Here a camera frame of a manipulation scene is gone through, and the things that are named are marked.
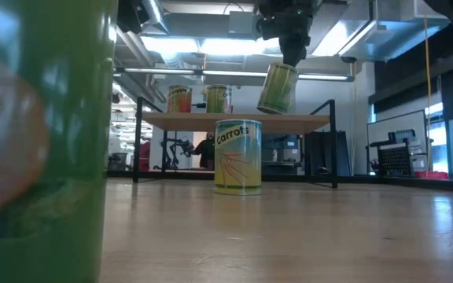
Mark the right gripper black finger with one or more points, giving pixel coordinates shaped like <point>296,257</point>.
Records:
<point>294,49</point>

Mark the pears label can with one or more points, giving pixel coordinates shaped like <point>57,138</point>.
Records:
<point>278,90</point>

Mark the oranges label can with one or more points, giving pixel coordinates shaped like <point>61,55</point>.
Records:
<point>218,100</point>

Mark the carrots label can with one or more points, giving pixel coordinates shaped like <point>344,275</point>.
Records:
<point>237,157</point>

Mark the pineapple label can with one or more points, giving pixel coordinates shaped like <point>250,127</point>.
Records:
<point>179,100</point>

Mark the green can with red fruit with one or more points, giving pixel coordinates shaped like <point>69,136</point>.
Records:
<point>34,157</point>

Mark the black background robot arm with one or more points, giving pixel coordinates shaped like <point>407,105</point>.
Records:
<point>177,149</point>

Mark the long ceiling light strip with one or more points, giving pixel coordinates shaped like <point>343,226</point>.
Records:
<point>230,73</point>

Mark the person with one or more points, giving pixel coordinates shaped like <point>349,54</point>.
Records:
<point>207,151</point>

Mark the black perforated rack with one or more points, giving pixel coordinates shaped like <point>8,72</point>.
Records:
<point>395,157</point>

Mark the red chair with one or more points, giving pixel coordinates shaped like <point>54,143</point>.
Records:
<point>144,155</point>

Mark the red tray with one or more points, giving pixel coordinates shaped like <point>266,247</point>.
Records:
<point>431,175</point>

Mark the grey bin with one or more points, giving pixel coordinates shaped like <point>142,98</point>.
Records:
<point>118,161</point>

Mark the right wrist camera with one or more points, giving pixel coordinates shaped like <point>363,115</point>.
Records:
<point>267,28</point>

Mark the wooden shelf with black frame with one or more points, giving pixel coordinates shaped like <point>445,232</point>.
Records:
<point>281,122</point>

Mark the silver ceiling duct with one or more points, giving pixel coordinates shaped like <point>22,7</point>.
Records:
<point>153,12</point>

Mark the black aluminium rail frame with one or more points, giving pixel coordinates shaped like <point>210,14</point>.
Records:
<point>120,173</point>
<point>415,181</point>

